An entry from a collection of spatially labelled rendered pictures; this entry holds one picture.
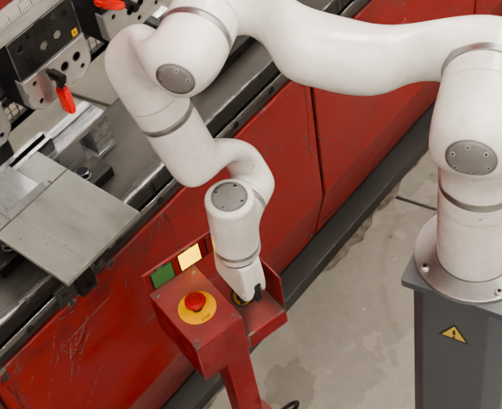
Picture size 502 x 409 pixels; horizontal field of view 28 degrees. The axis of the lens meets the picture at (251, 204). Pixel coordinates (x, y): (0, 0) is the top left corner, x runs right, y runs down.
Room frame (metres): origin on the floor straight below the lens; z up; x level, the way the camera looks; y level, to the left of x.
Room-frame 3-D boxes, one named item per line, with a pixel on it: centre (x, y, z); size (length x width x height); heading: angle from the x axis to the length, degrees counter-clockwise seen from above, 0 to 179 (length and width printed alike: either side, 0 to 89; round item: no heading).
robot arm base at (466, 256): (0.91, -0.33, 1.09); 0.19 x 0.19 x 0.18
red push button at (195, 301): (1.07, 0.14, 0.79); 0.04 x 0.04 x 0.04
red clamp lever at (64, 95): (1.34, 0.29, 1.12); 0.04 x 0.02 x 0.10; 42
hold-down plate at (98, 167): (1.27, 0.38, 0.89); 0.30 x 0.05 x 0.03; 132
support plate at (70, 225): (1.18, 0.34, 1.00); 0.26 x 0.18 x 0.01; 42
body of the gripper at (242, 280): (1.10, 0.04, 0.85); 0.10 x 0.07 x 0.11; 28
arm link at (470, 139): (0.88, -0.32, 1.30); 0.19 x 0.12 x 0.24; 154
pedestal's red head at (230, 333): (1.10, 0.10, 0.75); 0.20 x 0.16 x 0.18; 118
